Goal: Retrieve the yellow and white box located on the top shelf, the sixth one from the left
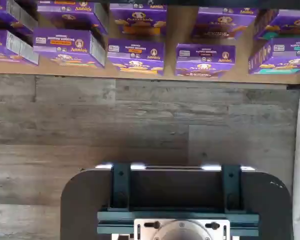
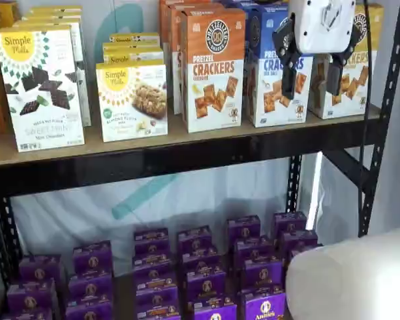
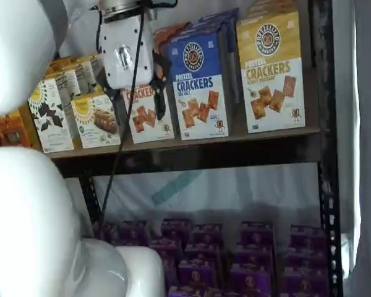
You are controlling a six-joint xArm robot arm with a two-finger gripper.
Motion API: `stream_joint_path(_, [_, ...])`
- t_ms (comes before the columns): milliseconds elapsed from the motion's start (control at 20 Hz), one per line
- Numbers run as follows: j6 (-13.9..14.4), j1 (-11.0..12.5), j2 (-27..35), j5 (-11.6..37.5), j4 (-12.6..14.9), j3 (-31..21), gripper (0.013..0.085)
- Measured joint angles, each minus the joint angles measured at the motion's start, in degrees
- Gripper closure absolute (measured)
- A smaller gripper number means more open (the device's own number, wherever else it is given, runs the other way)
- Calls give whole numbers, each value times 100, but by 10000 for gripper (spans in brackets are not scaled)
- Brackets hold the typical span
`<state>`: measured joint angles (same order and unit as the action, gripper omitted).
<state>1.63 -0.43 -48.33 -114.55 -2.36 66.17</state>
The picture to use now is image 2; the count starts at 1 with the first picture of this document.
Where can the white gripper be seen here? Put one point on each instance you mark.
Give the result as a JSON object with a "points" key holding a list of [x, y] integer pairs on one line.
{"points": [[320, 26]]}

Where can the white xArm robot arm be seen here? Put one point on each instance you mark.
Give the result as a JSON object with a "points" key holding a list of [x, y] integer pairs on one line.
{"points": [[353, 276]]}

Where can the blue white pretzel crackers box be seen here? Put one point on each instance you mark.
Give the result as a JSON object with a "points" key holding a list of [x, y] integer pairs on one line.
{"points": [[240, 4], [270, 83]]}

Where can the yellow white pretzel crackers box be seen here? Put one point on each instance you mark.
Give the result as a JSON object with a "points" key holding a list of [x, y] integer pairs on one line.
{"points": [[353, 96]]}

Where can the orange white pretzel crackers box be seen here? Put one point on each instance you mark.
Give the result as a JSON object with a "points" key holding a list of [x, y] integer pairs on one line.
{"points": [[213, 100], [165, 20], [176, 66]]}

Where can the wooden shelf board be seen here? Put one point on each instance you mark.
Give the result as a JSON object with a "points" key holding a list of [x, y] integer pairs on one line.
{"points": [[175, 136]]}

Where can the purple Annie's box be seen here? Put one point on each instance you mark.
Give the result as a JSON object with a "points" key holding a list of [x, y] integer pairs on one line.
{"points": [[298, 242], [26, 315], [200, 260], [90, 286], [31, 296], [263, 275], [158, 314], [195, 238], [243, 230], [290, 224], [265, 306], [303, 251], [205, 283], [156, 293], [89, 311], [40, 268], [253, 251], [92, 258], [215, 310], [152, 266], [151, 240]]}

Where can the black metal shelf rack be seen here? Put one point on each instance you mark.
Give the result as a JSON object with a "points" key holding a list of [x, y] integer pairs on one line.
{"points": [[186, 160]]}

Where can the Simple Mills almond bars box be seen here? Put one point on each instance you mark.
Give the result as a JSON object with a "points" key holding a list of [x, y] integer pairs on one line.
{"points": [[133, 58], [133, 48], [133, 38], [130, 100]]}

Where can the Simple Mills mint chocolate box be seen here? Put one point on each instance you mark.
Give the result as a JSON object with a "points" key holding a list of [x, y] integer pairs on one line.
{"points": [[40, 100], [50, 18], [53, 10], [85, 83]]}

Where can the white teal backdrop sheet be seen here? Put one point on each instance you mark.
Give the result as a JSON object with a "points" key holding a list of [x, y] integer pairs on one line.
{"points": [[70, 216]]}

